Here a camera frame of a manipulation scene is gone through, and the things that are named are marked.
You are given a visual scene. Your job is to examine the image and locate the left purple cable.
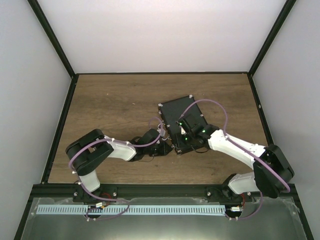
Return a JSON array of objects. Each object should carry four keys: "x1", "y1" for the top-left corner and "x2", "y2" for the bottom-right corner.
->
[{"x1": 68, "y1": 117, "x2": 165, "y2": 221}]

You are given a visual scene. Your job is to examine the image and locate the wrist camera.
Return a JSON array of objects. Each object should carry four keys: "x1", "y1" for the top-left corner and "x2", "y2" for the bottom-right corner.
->
[
  {"x1": 157, "y1": 124, "x2": 166, "y2": 140},
  {"x1": 179, "y1": 125, "x2": 186, "y2": 135}
]

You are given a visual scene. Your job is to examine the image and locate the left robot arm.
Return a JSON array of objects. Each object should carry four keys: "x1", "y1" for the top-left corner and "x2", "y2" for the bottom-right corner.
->
[{"x1": 65, "y1": 128, "x2": 173, "y2": 202}]

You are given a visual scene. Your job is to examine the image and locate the light blue slotted cable duct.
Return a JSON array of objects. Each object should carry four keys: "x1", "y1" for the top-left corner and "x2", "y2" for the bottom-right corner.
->
[{"x1": 36, "y1": 204, "x2": 226, "y2": 216}]

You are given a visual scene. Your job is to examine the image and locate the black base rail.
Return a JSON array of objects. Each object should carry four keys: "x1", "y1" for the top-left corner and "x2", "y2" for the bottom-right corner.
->
[{"x1": 32, "y1": 183, "x2": 298, "y2": 201}]

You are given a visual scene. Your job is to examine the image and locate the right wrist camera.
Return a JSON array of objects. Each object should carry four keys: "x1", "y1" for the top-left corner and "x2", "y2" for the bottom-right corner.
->
[{"x1": 179, "y1": 125, "x2": 186, "y2": 135}]

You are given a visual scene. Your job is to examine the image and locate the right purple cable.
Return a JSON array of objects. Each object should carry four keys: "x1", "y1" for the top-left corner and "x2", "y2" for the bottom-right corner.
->
[{"x1": 178, "y1": 99, "x2": 291, "y2": 221}]

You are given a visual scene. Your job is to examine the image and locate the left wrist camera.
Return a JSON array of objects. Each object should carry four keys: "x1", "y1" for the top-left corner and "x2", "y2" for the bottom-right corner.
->
[{"x1": 157, "y1": 124, "x2": 166, "y2": 140}]

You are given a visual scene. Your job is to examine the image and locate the black poker case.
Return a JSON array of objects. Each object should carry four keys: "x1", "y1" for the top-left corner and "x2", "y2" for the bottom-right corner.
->
[{"x1": 158, "y1": 94, "x2": 208, "y2": 155}]

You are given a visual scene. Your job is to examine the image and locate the purple cable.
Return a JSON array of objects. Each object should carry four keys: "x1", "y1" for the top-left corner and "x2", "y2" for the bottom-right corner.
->
[
  {"x1": 68, "y1": 117, "x2": 165, "y2": 221},
  {"x1": 178, "y1": 99, "x2": 291, "y2": 221}
]

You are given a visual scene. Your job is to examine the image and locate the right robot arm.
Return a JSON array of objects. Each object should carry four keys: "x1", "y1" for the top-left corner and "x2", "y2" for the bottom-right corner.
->
[{"x1": 177, "y1": 114, "x2": 294, "y2": 202}]

